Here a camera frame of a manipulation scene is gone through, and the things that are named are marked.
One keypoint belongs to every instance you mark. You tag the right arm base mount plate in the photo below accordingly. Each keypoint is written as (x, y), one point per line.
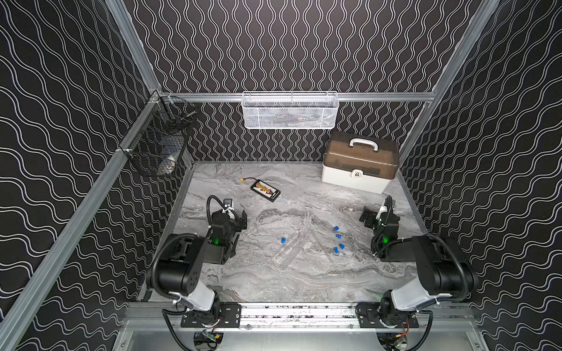
(384, 315)

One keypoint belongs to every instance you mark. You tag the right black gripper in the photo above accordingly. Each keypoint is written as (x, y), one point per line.
(371, 216)

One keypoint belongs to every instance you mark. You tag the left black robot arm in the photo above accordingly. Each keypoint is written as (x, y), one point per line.
(177, 266)

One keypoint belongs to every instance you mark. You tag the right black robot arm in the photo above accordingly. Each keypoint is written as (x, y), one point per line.
(443, 272)

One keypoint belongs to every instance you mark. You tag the brown lid white toolbox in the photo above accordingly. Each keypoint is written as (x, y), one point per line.
(361, 163)

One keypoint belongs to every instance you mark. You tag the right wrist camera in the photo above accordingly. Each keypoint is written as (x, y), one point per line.
(389, 203)

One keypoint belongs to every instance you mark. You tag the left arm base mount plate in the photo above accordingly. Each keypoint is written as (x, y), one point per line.
(210, 315)

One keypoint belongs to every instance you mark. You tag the white mesh wall basket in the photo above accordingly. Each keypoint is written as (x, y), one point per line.
(290, 110)

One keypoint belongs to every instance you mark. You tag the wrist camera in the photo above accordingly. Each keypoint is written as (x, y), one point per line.
(389, 203)
(228, 203)

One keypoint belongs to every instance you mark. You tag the black wire wall basket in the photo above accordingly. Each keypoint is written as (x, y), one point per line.
(160, 147)

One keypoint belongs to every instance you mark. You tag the aluminium front rail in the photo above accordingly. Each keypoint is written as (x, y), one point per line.
(316, 317)

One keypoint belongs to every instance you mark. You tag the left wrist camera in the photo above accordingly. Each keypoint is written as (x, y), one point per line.
(228, 203)

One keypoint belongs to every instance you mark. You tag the black battery pack with cable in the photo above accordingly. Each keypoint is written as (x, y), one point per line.
(263, 189)

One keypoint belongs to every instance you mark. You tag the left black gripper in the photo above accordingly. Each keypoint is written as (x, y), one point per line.
(237, 221)

